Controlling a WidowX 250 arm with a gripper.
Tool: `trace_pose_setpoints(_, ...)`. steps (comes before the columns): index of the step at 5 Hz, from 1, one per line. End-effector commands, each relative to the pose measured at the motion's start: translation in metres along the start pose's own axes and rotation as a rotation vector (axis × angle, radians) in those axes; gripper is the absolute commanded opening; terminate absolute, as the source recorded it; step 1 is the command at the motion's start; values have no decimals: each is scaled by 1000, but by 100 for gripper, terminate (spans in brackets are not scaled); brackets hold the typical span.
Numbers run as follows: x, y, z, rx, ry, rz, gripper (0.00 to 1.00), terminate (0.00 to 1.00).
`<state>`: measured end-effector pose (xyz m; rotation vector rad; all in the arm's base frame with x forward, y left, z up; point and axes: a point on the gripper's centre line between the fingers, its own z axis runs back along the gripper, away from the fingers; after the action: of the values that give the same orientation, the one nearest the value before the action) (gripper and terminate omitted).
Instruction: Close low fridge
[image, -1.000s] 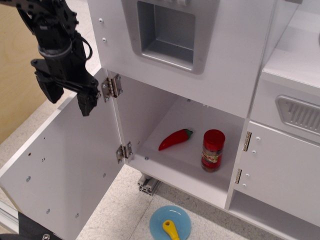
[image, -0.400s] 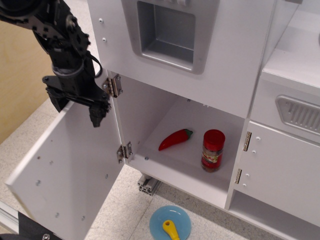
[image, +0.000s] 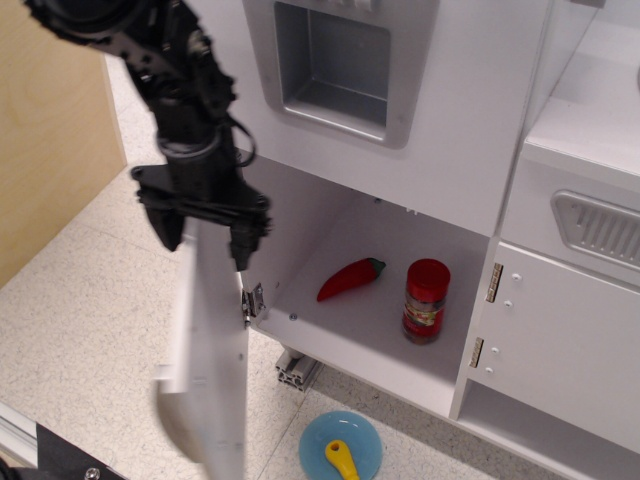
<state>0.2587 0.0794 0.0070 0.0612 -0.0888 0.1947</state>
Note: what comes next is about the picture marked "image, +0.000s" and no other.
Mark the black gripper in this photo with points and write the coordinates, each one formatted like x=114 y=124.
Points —
x=208 y=187

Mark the white low fridge door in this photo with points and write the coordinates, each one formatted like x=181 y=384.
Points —
x=209 y=347

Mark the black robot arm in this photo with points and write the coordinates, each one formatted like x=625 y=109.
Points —
x=171 y=63

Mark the white toy fridge cabinet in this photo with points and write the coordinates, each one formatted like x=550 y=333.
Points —
x=337 y=198

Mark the lower silver door hinge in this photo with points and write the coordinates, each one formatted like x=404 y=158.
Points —
x=252 y=303

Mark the red toy chili pepper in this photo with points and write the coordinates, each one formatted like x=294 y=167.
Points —
x=354 y=275

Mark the aluminium extrusion foot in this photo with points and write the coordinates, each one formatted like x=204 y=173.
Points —
x=297 y=370

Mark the light wooden panel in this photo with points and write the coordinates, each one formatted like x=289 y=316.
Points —
x=60 y=143

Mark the silver ice dispenser recess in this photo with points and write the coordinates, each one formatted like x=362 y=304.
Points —
x=355 y=66

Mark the red lid spice jar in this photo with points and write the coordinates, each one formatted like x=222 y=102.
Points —
x=426 y=290

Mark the light blue plate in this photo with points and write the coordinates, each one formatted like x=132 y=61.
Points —
x=358 y=433

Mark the upper brass cabinet hinge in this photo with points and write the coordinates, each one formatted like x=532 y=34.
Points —
x=494 y=282

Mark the brass cabinet hinge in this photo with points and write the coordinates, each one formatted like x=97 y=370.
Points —
x=494 y=282
x=476 y=352

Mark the lower brass cabinet hinge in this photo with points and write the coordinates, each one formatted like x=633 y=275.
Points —
x=476 y=352

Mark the white oven cabinet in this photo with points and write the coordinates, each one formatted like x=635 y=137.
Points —
x=558 y=378

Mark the silver oven vent panel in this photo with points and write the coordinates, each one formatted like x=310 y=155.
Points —
x=597 y=228

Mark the yellow handled utensil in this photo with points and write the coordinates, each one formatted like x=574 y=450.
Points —
x=338 y=454

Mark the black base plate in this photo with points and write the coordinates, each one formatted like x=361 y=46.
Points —
x=64 y=460

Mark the aluminium frame rail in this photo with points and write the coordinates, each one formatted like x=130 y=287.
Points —
x=19 y=441

